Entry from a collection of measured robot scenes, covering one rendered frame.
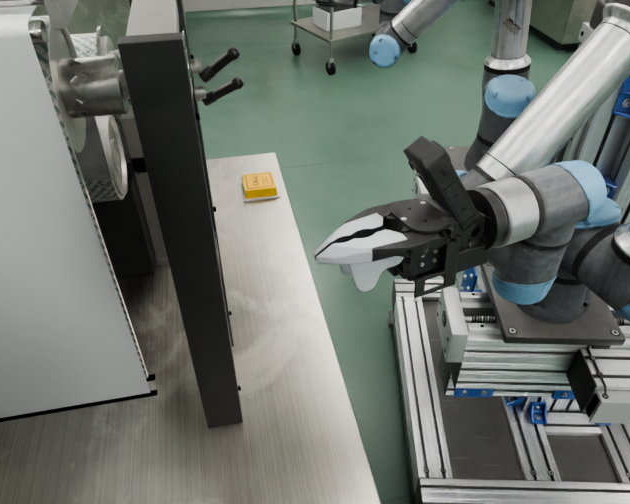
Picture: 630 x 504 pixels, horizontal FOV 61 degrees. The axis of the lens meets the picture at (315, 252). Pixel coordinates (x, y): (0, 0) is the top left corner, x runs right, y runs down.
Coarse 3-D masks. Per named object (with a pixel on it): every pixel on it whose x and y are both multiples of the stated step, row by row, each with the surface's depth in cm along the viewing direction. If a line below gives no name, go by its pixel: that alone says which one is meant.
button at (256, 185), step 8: (248, 176) 122; (256, 176) 122; (264, 176) 122; (272, 176) 122; (248, 184) 119; (256, 184) 119; (264, 184) 119; (272, 184) 119; (248, 192) 118; (256, 192) 118; (264, 192) 119; (272, 192) 119
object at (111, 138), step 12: (96, 120) 76; (108, 120) 76; (108, 132) 75; (108, 144) 74; (120, 144) 84; (108, 156) 74; (120, 156) 85; (120, 168) 81; (120, 180) 82; (120, 192) 78
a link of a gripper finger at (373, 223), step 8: (368, 216) 58; (376, 216) 58; (344, 224) 57; (352, 224) 57; (360, 224) 57; (368, 224) 56; (376, 224) 56; (336, 232) 55; (344, 232) 55; (352, 232) 55; (360, 232) 56; (368, 232) 56; (328, 240) 54; (336, 240) 54; (344, 240) 55; (320, 248) 54; (344, 264) 58; (344, 272) 59
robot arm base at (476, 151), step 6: (480, 138) 138; (474, 144) 141; (480, 144) 139; (486, 144) 137; (492, 144) 136; (468, 150) 145; (474, 150) 141; (480, 150) 139; (486, 150) 138; (468, 156) 143; (474, 156) 141; (480, 156) 139; (468, 162) 143; (474, 162) 141; (468, 168) 143
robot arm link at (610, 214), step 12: (612, 204) 92; (600, 216) 89; (612, 216) 89; (576, 228) 90; (588, 228) 89; (600, 228) 89; (612, 228) 89; (576, 240) 91; (588, 240) 89; (600, 240) 88; (576, 252) 90; (588, 252) 89; (564, 264) 94; (576, 264) 91; (564, 276) 97; (576, 276) 93
